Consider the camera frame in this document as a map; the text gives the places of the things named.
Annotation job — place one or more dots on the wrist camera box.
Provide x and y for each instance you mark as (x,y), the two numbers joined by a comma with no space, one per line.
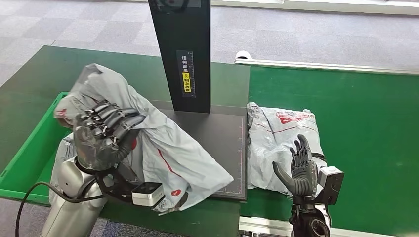
(330,184)
(147,194)

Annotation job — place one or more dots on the green plastic crate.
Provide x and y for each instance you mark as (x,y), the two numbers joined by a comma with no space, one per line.
(26,163)

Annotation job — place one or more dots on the white conveyor roller cap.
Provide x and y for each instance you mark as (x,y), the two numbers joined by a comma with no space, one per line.
(243,55)

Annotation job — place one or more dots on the grey package small red logo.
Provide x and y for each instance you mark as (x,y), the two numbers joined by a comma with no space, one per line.
(62,153)

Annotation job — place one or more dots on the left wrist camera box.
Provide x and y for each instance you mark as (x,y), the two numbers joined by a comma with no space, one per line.
(147,194)

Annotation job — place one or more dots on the grey package red stripe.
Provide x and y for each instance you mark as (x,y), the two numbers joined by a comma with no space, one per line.
(275,147)

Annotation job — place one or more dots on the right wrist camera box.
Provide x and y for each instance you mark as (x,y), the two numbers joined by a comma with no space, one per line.
(330,184)

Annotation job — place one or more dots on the black yellow label sticker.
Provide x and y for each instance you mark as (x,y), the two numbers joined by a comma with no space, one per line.
(186,81)

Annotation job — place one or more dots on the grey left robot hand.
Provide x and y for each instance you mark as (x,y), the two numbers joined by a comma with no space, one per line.
(95,144)

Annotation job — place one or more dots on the aluminium conveyor frame rail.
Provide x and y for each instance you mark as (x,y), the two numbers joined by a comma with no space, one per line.
(262,226)

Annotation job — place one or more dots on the black inbound scanner machine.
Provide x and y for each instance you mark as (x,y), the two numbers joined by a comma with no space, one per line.
(226,137)

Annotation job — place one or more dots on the green conveyor belt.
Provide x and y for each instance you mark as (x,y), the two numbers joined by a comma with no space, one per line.
(366,130)

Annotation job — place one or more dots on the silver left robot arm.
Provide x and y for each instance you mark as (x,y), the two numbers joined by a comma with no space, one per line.
(72,212)

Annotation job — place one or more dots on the aluminium conveyor side rail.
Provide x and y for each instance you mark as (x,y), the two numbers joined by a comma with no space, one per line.
(327,66)

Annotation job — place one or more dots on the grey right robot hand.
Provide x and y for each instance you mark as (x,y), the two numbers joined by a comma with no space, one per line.
(304,183)

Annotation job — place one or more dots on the white low ledge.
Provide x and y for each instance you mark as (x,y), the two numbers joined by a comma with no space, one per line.
(327,5)

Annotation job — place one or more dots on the grey package large red print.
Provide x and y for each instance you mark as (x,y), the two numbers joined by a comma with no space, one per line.
(170,144)

